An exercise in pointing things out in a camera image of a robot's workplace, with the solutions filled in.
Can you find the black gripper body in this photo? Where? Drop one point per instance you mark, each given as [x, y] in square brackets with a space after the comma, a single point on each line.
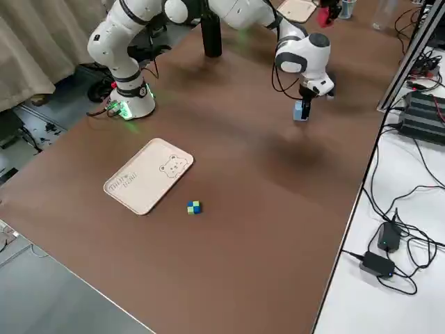
[330, 4]
[305, 94]

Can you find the blue foam block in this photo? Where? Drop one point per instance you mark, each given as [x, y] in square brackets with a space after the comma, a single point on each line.
[297, 113]

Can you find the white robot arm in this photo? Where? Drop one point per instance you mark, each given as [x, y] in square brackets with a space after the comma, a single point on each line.
[118, 45]

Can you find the blue pen cup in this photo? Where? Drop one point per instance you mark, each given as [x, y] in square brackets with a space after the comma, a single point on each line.
[346, 12]

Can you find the red black clip leads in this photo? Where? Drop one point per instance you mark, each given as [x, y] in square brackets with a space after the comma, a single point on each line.
[426, 64]

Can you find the black vase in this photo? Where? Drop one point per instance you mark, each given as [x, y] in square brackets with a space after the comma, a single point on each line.
[211, 38]

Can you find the black finned power unit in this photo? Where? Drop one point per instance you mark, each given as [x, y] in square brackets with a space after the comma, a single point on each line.
[424, 115]

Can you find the small blue green cube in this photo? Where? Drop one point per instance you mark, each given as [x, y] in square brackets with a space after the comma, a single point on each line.
[194, 207]

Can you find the black power adapter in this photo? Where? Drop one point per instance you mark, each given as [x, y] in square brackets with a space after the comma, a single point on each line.
[389, 238]
[377, 264]

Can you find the cream tray with bear print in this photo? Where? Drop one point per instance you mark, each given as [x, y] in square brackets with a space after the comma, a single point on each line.
[146, 181]

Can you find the white desk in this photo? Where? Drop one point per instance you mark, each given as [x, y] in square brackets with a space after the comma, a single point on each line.
[382, 313]

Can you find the beige curtain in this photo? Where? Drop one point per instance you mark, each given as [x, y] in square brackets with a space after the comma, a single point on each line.
[34, 52]

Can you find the grey side table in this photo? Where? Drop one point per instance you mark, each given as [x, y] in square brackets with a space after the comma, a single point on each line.
[41, 295]

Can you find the aluminium camera post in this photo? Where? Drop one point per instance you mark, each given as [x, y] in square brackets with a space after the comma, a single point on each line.
[407, 59]

